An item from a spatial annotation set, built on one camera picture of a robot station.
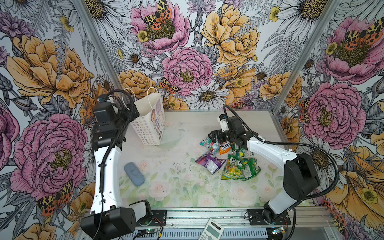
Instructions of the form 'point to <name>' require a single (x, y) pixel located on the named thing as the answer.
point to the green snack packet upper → (235, 147)
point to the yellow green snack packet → (233, 169)
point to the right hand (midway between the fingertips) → (216, 138)
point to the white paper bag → (150, 123)
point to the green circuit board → (151, 230)
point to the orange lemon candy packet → (224, 147)
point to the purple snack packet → (213, 164)
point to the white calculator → (212, 231)
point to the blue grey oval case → (134, 174)
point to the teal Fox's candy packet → (213, 146)
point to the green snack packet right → (251, 169)
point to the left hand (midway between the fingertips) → (129, 114)
